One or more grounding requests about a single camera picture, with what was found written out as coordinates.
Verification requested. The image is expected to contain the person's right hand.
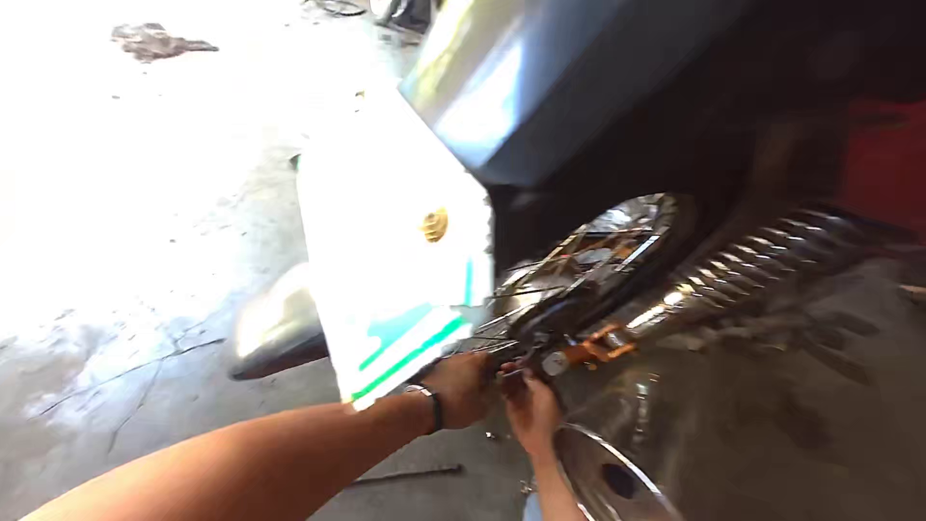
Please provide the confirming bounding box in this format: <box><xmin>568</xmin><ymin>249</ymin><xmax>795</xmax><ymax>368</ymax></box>
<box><xmin>498</xmin><ymin>362</ymin><xmax>564</xmax><ymax>458</ymax></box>

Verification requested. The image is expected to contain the person's left hand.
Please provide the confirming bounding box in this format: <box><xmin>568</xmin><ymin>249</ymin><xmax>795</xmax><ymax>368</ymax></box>
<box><xmin>420</xmin><ymin>352</ymin><xmax>500</xmax><ymax>431</ymax></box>

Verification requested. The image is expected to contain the person's left forearm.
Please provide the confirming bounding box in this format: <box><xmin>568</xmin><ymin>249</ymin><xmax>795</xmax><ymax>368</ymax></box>
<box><xmin>20</xmin><ymin>391</ymin><xmax>436</xmax><ymax>521</ymax></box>

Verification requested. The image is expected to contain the person's right forearm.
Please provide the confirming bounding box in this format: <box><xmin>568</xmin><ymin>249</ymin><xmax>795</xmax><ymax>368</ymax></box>
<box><xmin>531</xmin><ymin>447</ymin><xmax>588</xmax><ymax>521</ymax></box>

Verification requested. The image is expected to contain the round chrome metal cover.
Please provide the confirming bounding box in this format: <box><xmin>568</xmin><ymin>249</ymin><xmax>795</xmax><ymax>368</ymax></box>
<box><xmin>553</xmin><ymin>423</ymin><xmax>684</xmax><ymax>521</ymax></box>

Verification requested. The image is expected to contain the long dark metal rod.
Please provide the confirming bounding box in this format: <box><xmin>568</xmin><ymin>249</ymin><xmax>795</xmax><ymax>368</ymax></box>
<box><xmin>349</xmin><ymin>465</ymin><xmax>464</xmax><ymax>488</ymax></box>

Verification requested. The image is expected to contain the spoked motorcycle wheel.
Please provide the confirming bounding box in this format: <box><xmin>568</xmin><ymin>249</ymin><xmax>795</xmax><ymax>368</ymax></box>
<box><xmin>474</xmin><ymin>192</ymin><xmax>699</xmax><ymax>363</ymax></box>

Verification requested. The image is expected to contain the white licence plate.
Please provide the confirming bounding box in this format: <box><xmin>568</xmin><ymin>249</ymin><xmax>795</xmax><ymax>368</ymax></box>
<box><xmin>297</xmin><ymin>83</ymin><xmax>496</xmax><ymax>412</ymax></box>

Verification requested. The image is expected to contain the silver turn signal lamp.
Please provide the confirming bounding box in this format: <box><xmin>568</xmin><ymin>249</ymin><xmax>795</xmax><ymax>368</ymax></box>
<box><xmin>229</xmin><ymin>262</ymin><xmax>331</xmax><ymax>382</ymax></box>

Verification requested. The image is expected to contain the chrome shock absorber spring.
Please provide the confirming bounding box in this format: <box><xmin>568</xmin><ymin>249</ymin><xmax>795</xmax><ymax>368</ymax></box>
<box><xmin>626</xmin><ymin>206</ymin><xmax>869</xmax><ymax>340</ymax></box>

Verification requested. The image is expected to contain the dark motorcycle rear fender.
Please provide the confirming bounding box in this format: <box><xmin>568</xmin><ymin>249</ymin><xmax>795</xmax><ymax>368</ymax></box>
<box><xmin>398</xmin><ymin>0</ymin><xmax>855</xmax><ymax>283</ymax></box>

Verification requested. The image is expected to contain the red panel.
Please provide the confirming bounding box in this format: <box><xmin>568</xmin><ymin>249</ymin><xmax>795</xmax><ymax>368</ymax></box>
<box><xmin>839</xmin><ymin>100</ymin><xmax>926</xmax><ymax>238</ymax></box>

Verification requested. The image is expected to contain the crumpled brown rag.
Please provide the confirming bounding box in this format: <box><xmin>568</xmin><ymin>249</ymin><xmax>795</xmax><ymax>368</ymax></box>
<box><xmin>110</xmin><ymin>22</ymin><xmax>219</xmax><ymax>64</ymax></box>

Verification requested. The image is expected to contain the orange metal chain adjuster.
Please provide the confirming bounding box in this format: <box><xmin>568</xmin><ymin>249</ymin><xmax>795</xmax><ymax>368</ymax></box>
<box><xmin>561</xmin><ymin>323</ymin><xmax>639</xmax><ymax>370</ymax></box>

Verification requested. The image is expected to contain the dark round wire coil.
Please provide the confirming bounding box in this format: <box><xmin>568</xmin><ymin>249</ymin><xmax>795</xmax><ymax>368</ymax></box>
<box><xmin>304</xmin><ymin>0</ymin><xmax>368</xmax><ymax>17</ymax></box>

